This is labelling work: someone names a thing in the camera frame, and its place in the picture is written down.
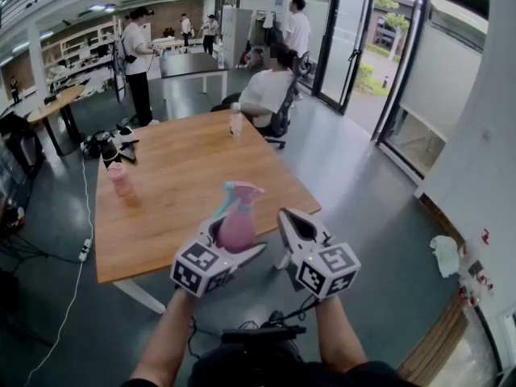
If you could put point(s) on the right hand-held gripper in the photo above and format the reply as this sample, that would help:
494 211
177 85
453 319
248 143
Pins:
330 270

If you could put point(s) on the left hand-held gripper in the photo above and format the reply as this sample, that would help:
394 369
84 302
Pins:
201 270

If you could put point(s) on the pink spray bottle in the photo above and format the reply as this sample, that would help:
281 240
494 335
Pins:
238 228

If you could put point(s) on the pink teal spray nozzle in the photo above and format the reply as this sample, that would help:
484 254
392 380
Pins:
242 194

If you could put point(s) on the person's left forearm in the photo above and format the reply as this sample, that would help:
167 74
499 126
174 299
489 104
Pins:
161 345

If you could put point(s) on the person's right forearm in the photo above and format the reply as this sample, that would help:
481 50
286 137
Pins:
338 337

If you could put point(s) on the clear plastic water bottle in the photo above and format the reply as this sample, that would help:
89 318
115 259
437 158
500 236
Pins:
236 123

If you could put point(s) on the dark brown lidded bottle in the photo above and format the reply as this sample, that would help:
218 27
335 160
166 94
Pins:
109 151

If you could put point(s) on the white table leg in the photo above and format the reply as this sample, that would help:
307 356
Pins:
282 262
139 294

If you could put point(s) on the black chest-mounted device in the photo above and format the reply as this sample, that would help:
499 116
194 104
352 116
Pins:
262 334

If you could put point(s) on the pink tumbler with lid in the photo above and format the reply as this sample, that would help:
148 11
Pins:
121 181

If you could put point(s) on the black flat tool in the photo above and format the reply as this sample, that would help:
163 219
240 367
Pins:
129 154

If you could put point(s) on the person's black clothing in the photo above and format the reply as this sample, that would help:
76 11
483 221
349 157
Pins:
262 369

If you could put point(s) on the white power strip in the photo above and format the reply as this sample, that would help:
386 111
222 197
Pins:
85 250

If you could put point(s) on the white crumpled cloth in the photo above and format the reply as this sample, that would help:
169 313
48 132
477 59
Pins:
446 256

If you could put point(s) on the white black device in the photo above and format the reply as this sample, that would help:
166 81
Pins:
126 134

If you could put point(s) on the black bag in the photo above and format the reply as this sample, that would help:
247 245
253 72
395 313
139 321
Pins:
92 145

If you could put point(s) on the stack of wooden planks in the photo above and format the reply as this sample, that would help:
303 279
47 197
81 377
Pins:
439 345

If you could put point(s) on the dark table with white legs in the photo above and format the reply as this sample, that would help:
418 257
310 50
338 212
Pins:
191 65

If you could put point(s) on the black framed glass door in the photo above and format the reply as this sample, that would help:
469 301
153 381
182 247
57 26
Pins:
344 42

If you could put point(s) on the coat rack with clothes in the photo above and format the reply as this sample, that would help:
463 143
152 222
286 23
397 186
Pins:
266 34

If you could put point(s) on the white locker cabinet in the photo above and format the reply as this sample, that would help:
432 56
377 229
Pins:
235 34

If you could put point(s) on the round wooden table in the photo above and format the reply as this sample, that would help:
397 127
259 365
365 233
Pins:
56 103

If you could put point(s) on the red and white wall clips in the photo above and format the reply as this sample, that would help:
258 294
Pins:
475 280

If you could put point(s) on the white wall shelving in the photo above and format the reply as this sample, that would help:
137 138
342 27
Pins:
80 44

